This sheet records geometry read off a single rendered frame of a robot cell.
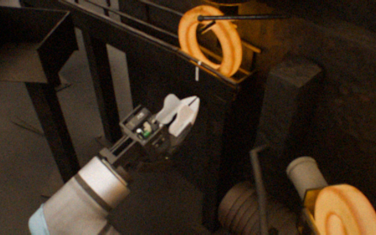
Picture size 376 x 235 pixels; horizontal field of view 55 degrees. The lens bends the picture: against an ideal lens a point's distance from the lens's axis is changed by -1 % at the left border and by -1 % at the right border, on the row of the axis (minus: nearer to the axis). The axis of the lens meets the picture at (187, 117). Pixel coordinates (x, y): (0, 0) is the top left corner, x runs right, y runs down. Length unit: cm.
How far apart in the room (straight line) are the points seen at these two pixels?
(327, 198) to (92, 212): 39
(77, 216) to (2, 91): 160
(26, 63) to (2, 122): 81
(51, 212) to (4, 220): 95
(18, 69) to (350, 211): 96
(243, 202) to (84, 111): 121
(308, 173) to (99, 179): 38
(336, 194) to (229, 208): 31
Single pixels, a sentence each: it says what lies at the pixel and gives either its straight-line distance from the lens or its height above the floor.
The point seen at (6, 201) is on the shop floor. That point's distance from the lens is 164.
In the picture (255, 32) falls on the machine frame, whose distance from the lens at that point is 88.
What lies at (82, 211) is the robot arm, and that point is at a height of 72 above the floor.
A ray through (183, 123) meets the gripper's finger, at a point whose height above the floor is 75.
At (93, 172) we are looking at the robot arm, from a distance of 64.
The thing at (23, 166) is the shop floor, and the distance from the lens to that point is 173.
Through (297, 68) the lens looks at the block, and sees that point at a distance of 77.
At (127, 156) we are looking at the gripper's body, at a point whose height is 75.
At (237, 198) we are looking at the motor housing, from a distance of 85.
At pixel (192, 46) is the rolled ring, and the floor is 72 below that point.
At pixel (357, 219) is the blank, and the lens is 58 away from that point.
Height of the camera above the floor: 124
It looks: 44 degrees down
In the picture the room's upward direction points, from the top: straight up
